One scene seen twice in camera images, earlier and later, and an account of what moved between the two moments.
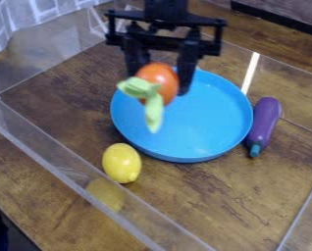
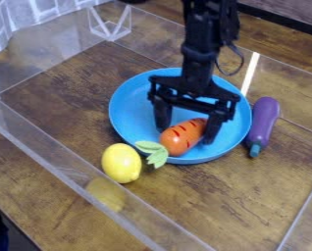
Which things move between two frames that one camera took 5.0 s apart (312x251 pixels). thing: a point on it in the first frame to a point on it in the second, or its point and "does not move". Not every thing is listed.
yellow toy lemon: (120, 162) does not move
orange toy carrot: (155, 86) to (177, 139)
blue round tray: (205, 123) does not move
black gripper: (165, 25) to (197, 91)
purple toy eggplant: (266, 118) does not move
